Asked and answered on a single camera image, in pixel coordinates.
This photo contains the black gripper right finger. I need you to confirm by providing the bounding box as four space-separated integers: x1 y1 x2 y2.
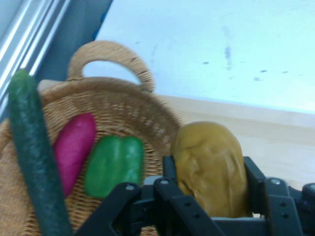
242 156 315 236

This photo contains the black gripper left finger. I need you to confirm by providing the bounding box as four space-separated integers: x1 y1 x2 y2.
73 154 223 236

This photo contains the yellow-brown potato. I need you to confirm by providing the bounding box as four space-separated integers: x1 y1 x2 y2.
170 121 253 219

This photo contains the green bell pepper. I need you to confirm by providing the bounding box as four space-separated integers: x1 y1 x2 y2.
84 135 145 199

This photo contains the magenta sweet potato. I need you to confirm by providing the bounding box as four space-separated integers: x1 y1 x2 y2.
53 113 97 198

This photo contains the long dark green cucumber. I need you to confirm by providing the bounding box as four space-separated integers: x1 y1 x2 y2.
8 68 74 236

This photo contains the woven wicker basket with handles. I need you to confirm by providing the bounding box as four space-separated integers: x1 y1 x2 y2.
0 40 186 236

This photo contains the aluminium profile frame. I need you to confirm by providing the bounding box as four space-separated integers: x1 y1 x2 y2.
0 0 114 121

